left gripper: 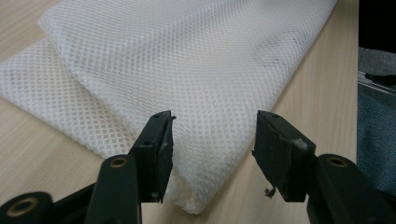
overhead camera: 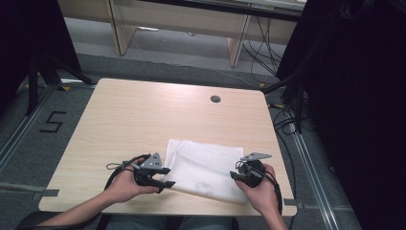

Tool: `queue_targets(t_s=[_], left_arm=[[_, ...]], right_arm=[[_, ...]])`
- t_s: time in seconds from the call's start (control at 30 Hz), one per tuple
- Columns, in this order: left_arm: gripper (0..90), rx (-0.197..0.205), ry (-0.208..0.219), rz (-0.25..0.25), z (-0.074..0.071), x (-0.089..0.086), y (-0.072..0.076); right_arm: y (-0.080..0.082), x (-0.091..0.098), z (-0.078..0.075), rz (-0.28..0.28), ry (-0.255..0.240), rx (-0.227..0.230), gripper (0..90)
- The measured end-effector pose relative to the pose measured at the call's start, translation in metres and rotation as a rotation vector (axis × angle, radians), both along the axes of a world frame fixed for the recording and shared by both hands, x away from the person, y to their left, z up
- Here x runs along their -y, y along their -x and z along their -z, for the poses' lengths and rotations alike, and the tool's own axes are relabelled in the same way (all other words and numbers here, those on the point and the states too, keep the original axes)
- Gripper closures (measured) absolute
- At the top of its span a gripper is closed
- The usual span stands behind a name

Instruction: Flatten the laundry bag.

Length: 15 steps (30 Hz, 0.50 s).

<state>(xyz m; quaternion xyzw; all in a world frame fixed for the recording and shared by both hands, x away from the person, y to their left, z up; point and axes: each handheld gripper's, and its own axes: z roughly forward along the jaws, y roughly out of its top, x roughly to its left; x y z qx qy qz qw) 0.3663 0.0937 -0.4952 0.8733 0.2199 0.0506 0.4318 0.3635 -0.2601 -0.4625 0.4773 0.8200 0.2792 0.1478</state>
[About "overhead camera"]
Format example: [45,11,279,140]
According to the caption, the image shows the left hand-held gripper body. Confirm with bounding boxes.
[133,152,164,188]

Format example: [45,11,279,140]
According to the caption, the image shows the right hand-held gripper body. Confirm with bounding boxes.
[237,152,273,189]

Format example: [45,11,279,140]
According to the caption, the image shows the white cloth with black drawing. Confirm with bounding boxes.
[162,138,250,205]

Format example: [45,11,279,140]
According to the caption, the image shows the person's right hand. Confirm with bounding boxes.
[235,164,280,217]

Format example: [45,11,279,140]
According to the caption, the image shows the person's left hand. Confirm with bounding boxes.
[104,158,161,204]

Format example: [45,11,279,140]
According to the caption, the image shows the grey tape strip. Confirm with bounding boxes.
[282,197,305,211]
[31,188,60,201]

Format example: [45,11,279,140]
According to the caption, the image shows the black metal stand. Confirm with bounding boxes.
[24,53,98,117]
[261,71,309,134]

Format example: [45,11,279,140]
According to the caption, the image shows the black curtain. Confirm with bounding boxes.
[275,0,406,230]
[0,0,82,111]

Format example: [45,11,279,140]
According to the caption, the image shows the light wooden desk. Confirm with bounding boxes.
[56,0,308,68]

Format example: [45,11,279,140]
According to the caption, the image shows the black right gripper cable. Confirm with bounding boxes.
[252,168,284,216]

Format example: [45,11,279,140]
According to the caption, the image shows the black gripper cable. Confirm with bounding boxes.
[252,168,284,216]
[103,153,152,192]

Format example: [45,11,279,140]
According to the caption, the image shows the thin grey left gripper wire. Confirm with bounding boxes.
[105,162,135,172]

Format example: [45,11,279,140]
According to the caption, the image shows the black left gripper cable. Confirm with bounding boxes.
[103,153,152,192]

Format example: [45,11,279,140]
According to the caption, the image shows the black floor cables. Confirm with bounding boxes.
[267,102,300,230]

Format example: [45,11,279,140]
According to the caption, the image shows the metal floor rail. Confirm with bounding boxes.
[0,85,56,172]
[286,123,341,230]

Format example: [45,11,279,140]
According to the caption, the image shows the black hanging cables bundle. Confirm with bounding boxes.
[241,15,285,84]

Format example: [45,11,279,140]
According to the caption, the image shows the grey floor cable cover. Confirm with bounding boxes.
[0,181,44,194]

